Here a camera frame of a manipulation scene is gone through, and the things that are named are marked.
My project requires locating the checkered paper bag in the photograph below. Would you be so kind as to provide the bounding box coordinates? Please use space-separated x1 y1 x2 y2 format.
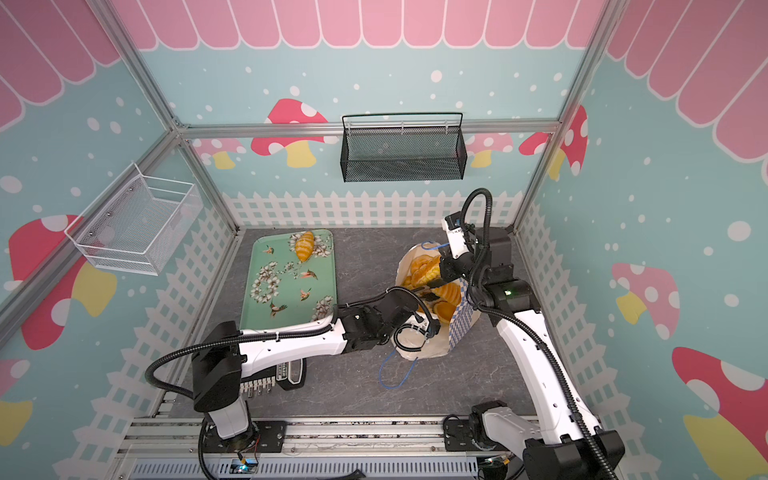
388 241 480 364

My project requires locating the small croissant bread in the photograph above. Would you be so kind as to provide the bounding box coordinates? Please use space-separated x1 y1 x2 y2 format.
294 231 315 263

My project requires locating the long twisted bread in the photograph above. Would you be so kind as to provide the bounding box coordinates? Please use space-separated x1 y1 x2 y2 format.
431 282 462 307

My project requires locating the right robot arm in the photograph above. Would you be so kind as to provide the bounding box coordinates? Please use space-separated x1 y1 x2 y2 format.
440 188 625 479

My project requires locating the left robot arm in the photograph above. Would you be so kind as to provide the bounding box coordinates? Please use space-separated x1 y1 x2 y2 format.
144 286 440 446

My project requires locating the green floral tray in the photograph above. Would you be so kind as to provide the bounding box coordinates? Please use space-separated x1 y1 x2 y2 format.
240 229 337 330

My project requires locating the black tool rack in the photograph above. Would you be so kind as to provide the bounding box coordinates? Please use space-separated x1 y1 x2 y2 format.
240 359 307 398

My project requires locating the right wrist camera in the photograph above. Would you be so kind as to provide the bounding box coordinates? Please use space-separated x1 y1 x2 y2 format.
443 212 469 259

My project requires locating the ring doughnut bread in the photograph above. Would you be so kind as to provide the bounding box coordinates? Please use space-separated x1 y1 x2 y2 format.
409 255 440 275

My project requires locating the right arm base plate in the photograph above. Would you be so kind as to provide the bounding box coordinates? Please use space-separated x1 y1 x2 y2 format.
442 415 525 455

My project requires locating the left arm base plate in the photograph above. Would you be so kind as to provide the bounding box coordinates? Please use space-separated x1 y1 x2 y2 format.
202 421 287 454

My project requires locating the black mesh wall basket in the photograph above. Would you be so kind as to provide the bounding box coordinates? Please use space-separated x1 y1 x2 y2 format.
340 112 468 182

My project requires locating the white wire wall basket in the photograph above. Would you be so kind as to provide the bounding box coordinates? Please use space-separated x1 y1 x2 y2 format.
64 164 204 276

